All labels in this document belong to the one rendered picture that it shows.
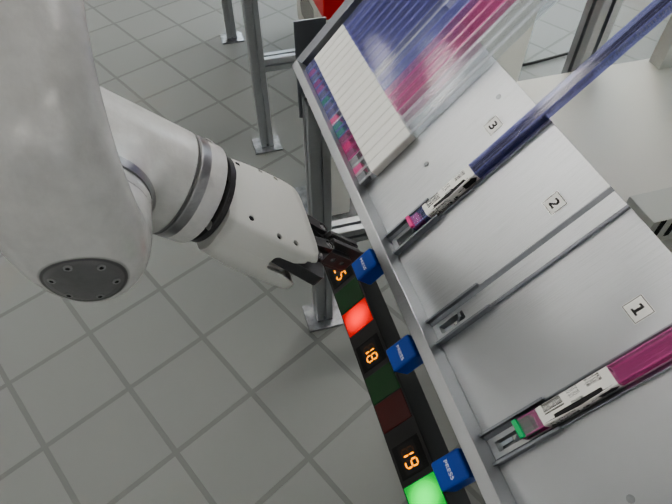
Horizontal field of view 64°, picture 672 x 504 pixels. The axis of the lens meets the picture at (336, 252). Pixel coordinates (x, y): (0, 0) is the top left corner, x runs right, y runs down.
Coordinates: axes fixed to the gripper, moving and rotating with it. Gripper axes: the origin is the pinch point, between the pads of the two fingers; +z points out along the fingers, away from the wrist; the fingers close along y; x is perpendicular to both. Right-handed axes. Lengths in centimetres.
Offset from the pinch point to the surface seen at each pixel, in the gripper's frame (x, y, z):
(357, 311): -4.3, 2.7, 6.3
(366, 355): -5.2, 7.7, 6.4
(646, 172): 27, -11, 44
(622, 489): 10.8, 28.1, 5.5
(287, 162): -44, -101, 60
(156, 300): -75, -57, 27
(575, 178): 20.8, 7.1, 5.5
